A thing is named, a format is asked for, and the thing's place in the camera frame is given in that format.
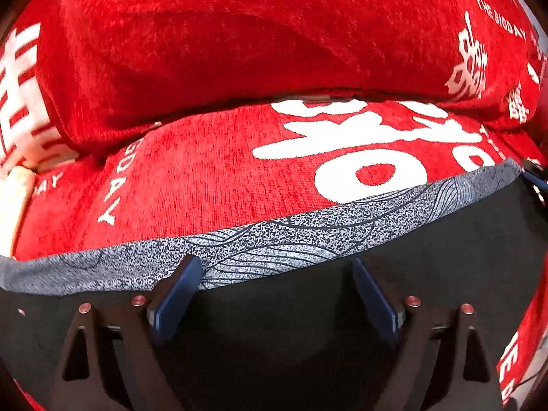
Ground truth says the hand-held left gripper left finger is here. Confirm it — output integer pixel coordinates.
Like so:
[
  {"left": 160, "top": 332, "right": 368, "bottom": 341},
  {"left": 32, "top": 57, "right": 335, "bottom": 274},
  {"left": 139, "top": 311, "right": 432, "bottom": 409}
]
[{"left": 50, "top": 254, "right": 203, "bottom": 411}]

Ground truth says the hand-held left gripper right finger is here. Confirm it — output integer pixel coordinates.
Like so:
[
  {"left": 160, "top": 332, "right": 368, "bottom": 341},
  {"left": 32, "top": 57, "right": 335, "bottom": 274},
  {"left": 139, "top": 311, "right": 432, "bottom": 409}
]
[{"left": 352, "top": 257, "right": 505, "bottom": 411}]

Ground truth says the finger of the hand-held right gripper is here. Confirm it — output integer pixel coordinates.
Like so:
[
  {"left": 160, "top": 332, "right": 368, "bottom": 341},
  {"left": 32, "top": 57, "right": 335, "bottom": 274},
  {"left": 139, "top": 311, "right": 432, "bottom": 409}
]
[{"left": 520, "top": 159, "right": 548, "bottom": 206}]

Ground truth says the black pants grey patterned waistband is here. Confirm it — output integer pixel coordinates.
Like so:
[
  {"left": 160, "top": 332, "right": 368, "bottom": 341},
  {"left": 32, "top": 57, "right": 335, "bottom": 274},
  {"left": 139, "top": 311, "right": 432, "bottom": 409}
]
[{"left": 0, "top": 158, "right": 548, "bottom": 411}]

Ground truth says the cream cloth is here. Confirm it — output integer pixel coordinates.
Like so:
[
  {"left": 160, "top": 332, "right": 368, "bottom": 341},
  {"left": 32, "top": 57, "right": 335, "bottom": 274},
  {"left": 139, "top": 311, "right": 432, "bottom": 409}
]
[{"left": 0, "top": 165, "right": 37, "bottom": 258}]

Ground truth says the red printed sofa cover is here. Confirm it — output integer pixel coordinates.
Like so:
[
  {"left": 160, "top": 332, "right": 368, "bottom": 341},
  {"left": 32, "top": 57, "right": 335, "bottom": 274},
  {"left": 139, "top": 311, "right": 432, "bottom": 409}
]
[{"left": 0, "top": 0, "right": 548, "bottom": 411}]

